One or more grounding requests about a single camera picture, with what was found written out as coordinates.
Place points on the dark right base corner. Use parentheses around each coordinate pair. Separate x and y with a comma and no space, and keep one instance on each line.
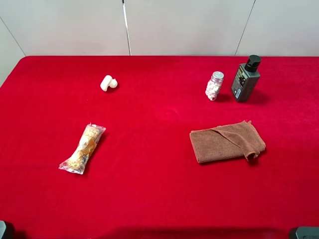
(304,233)

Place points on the brown folded towel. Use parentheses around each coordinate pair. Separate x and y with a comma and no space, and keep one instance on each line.
(227,142)

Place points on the white toy duck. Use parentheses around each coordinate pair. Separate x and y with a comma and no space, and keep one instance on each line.
(108,82)

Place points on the packaged snack bag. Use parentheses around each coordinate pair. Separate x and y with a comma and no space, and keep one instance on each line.
(90,137)

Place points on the clear jar of white candies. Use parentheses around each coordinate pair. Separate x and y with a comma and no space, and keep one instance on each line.
(214,85)

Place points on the dark grey pump bottle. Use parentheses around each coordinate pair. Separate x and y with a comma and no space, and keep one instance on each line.
(246,79)

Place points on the black left base corner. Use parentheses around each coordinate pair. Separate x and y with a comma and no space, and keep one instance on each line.
(6,230)

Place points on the red tablecloth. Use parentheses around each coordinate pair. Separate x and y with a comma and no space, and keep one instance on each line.
(143,179)

